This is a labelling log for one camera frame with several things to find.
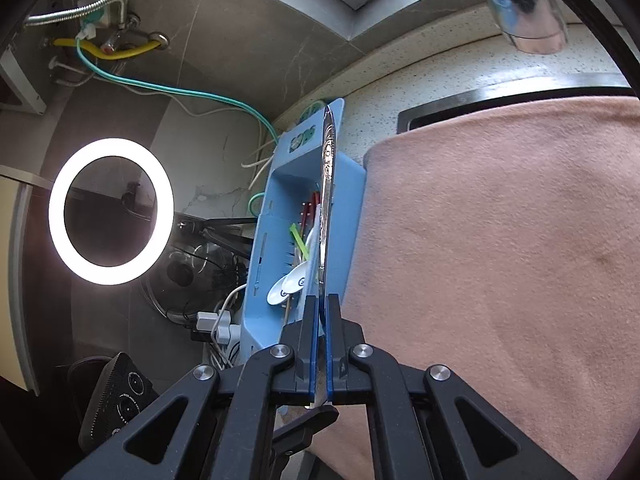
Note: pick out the white ceramic spoon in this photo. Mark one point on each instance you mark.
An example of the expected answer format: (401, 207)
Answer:
(277, 292)
(296, 277)

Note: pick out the wooden chopstick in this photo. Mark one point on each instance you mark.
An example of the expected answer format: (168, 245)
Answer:
(303, 212)
(315, 205)

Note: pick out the ornate metal spoon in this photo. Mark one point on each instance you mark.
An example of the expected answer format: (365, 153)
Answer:
(327, 185)

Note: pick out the blue plastic utensil basket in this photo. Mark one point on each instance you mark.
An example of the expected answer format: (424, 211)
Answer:
(345, 200)

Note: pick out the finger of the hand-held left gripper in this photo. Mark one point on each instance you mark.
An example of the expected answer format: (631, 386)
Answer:
(305, 427)

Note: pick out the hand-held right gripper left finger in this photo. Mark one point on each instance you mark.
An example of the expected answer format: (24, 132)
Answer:
(312, 345)

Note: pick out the green plastic spoon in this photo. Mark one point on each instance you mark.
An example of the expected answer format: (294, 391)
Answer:
(299, 240)

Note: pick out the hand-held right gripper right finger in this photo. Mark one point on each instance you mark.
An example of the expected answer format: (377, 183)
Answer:
(331, 345)

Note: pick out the white wall outlet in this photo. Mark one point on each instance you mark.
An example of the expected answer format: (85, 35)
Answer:
(95, 10)

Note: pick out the chrome kitchen faucet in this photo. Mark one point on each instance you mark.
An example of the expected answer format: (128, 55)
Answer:
(525, 5)

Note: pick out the pink towel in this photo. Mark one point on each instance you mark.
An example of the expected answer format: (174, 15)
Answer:
(490, 260)

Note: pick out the steel kitchen sink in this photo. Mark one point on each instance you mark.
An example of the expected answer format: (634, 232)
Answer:
(450, 105)

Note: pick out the black electric fan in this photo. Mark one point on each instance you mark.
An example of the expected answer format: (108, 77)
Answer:
(190, 275)

